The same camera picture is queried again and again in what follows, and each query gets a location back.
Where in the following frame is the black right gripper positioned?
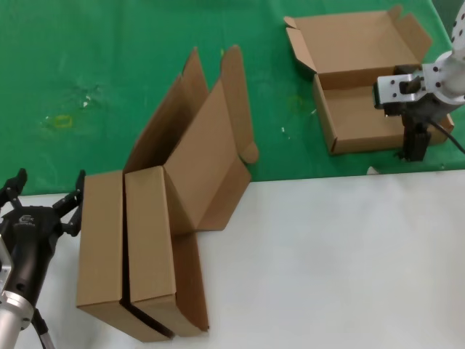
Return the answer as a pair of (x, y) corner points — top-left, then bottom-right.
(383, 95), (451, 162)

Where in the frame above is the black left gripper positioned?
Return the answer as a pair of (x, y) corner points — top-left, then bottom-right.
(0, 167), (86, 302)

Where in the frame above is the closed-front cardboard box, tall lid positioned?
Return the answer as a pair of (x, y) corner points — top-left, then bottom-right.
(75, 47), (210, 342)

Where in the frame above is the cardboard box, round lid flap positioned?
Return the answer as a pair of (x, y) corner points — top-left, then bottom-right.
(123, 44), (259, 337)

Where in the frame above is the green table cloth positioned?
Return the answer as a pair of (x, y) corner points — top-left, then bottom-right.
(0, 0), (465, 197)

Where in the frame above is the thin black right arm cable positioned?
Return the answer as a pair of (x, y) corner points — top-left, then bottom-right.
(428, 119), (465, 153)

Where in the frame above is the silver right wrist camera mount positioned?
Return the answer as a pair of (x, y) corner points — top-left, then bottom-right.
(373, 64), (426, 110)

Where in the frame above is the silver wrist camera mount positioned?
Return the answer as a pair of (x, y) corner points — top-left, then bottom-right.
(0, 236), (15, 292)
(373, 64), (426, 110)

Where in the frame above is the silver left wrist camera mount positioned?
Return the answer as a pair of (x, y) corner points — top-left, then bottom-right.
(0, 236), (15, 292)

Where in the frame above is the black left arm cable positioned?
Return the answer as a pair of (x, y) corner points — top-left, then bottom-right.
(32, 307), (57, 349)

